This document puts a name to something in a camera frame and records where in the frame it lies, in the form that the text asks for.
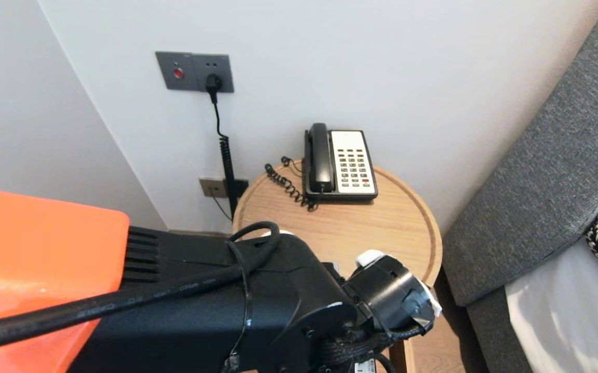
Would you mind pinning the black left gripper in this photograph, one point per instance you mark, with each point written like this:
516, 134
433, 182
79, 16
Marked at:
366, 367

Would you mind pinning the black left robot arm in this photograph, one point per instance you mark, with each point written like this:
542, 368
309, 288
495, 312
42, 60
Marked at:
200, 311

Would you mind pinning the grey upholstered bed base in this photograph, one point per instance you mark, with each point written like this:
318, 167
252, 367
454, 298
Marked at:
496, 336

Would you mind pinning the round wooden nightstand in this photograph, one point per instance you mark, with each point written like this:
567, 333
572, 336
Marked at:
382, 223

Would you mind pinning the black and cream telephone base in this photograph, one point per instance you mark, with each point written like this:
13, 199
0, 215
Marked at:
353, 166

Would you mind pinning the white bed sheet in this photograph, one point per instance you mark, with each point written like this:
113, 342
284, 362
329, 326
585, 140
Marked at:
573, 321

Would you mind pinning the thin black phone line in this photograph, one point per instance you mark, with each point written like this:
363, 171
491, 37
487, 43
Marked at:
221, 208

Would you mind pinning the black telephone handset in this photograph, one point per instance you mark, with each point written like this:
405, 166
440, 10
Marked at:
321, 155

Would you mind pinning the grey upholstered headboard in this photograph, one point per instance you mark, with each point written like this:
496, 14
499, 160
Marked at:
537, 181

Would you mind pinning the black power plug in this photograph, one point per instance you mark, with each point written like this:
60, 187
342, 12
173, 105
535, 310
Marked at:
213, 83

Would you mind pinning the beige wall data socket plate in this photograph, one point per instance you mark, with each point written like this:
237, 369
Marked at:
211, 187

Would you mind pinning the grey wall socket panel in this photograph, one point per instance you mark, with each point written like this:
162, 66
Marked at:
174, 65

